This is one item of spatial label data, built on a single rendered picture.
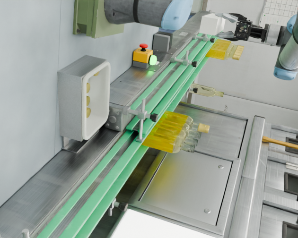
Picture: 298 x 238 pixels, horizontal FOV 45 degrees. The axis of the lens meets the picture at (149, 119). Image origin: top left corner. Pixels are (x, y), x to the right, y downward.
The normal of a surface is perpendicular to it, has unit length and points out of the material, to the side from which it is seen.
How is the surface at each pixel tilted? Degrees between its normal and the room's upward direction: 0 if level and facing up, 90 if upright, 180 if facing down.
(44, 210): 90
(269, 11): 90
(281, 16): 90
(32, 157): 0
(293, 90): 90
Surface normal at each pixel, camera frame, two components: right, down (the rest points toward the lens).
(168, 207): 0.09, -0.87
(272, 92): -0.34, 0.43
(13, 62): 0.94, 0.24
